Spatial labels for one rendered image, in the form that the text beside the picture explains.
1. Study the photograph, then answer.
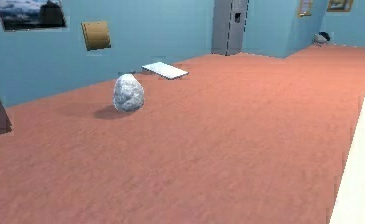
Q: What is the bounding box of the dark landscape framed picture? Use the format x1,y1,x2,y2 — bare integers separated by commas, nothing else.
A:
0,0,68,32

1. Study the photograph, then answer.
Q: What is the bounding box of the gold framed picture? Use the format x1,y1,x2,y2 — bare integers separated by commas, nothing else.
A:
297,0,314,18
326,0,355,13

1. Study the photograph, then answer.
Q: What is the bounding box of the grey black round object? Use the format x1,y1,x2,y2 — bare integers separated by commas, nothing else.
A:
312,31,332,46

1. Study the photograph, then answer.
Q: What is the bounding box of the white flat floor mat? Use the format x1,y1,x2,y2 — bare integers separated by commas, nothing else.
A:
141,61,190,81

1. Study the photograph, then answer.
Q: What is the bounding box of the tan wooden wall panel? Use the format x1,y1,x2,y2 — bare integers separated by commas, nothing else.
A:
81,20,112,52

